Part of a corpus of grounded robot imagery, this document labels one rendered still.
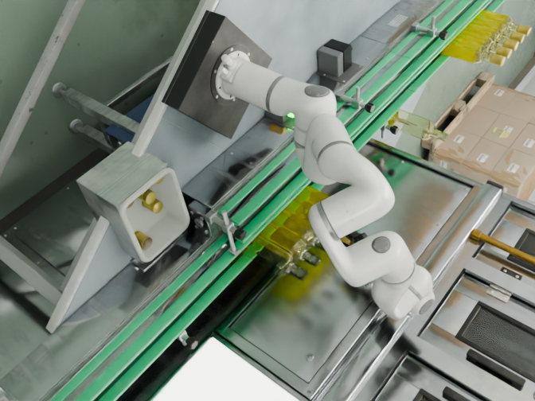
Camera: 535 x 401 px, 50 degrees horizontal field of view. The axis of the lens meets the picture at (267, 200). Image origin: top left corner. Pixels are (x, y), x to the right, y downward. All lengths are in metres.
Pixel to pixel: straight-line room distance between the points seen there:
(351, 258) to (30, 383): 0.81
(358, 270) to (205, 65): 0.62
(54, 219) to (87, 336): 0.71
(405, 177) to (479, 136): 3.62
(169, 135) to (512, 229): 1.08
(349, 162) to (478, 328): 0.74
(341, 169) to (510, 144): 4.49
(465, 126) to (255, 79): 4.40
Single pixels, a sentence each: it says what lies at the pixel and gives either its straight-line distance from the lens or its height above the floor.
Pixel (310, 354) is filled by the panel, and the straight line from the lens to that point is 1.56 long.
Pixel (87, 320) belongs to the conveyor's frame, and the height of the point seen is 0.80.
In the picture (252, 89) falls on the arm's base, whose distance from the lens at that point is 1.40.
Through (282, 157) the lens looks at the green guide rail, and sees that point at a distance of 1.65.
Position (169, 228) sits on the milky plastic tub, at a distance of 1.55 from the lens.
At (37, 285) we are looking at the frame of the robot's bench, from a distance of 1.69.
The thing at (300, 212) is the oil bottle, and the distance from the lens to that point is 1.65.
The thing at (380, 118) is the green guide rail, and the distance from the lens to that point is 2.03.
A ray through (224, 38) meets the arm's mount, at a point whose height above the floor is 0.81.
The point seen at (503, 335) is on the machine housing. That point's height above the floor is 1.61.
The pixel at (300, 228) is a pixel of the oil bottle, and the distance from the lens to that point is 1.61.
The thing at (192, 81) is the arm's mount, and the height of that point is 0.81.
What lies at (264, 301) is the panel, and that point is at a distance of 1.66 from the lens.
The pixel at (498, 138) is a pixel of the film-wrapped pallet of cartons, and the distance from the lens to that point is 5.60.
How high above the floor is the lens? 1.74
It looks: 30 degrees down
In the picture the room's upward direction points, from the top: 118 degrees clockwise
